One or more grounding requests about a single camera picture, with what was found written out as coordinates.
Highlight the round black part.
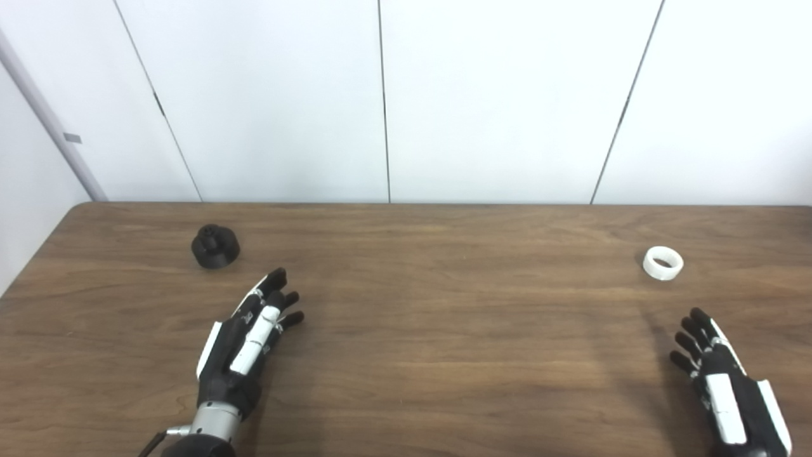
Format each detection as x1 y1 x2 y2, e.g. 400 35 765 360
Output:
191 224 241 269

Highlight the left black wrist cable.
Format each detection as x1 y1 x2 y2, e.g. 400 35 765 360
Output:
138 427 191 457

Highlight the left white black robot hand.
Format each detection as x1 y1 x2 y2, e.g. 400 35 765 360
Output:
195 267 305 423

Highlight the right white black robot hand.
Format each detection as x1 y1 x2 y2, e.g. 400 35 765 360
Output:
669 308 794 457

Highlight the white ring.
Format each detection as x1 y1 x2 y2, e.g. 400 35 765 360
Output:
643 246 684 281

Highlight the grey wall corner post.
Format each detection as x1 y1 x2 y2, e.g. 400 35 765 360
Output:
0 29 108 202

